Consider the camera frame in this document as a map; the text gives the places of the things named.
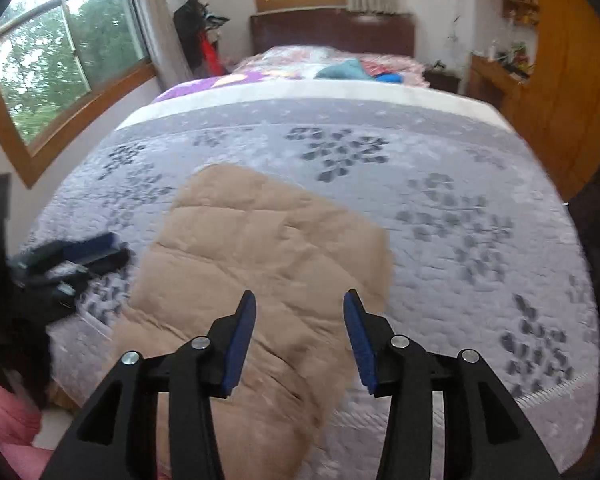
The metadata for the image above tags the beige quilted jacket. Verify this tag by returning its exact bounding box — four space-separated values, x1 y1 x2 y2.
111 164 392 479

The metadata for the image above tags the side window curtain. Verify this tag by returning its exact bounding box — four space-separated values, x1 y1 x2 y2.
134 0 193 90

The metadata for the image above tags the floral pink pillow bedding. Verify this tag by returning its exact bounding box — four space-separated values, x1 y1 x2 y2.
233 46 429 88

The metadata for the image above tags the pink sleeve forearm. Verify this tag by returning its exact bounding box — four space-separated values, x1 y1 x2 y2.
0 386 53 479

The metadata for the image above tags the wooden wardrobe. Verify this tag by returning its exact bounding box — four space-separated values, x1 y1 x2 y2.
502 0 600 200

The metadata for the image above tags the blue cloth item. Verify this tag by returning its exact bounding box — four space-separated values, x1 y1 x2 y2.
375 73 403 84

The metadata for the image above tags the coat rack with clothes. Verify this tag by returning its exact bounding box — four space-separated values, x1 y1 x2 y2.
173 0 230 77

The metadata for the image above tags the dark bedside table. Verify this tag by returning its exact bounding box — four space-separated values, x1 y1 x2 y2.
422 60 462 94

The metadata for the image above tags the teal crumpled cloth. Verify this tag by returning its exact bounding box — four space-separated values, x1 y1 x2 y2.
314 58 373 81

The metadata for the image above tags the wooden desk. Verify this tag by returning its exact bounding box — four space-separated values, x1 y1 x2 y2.
466 54 528 115

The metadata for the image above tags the dark wooden headboard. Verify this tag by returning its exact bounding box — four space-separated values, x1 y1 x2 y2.
249 8 416 58

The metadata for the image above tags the grey floral bedspread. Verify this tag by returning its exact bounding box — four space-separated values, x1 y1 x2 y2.
27 79 600 479

